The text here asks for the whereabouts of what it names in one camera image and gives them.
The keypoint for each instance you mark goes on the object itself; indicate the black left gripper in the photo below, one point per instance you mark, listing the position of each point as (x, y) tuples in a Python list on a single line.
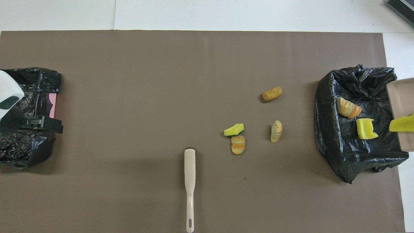
[(19, 124)]

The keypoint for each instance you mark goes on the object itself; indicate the beige hand brush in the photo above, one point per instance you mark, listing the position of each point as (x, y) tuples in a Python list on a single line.
[(190, 168)]

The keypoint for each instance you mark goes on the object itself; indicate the green and yellow sponge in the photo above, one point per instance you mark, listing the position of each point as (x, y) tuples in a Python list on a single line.
[(234, 130)]

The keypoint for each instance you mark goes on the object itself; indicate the orange striped croissant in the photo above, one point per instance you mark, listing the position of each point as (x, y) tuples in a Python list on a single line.
[(238, 146)]

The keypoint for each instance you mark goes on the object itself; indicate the brown textured bread roll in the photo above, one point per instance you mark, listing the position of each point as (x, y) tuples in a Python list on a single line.
[(272, 94)]

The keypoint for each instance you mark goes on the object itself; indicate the small pale beige bread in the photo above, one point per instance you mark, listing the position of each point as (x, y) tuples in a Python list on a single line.
[(276, 131)]

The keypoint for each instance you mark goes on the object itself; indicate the large beige croissant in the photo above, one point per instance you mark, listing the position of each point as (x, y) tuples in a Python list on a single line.
[(348, 108)]

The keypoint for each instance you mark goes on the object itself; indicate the notched yellow sponge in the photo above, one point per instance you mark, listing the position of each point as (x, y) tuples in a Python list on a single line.
[(366, 129)]

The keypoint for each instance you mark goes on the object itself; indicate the beige plastic dustpan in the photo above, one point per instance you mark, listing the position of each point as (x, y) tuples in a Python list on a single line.
[(404, 103)]

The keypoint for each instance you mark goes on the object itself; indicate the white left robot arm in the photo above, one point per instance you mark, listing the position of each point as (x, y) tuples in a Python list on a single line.
[(9, 84)]

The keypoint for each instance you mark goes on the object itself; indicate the pink bin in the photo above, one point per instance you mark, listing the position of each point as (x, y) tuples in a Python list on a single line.
[(53, 105)]

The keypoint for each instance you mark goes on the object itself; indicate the crumpled black trash bag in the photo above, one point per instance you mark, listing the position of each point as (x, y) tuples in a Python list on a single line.
[(35, 84)]

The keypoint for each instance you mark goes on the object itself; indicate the open black bag-lined bin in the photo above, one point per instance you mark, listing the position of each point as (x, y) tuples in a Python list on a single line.
[(355, 158)]

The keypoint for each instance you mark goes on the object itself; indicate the brown table mat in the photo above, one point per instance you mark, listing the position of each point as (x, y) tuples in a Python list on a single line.
[(129, 97)]

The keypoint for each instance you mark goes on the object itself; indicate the dark ribbed device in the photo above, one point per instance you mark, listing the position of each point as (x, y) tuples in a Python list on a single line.
[(402, 9)]

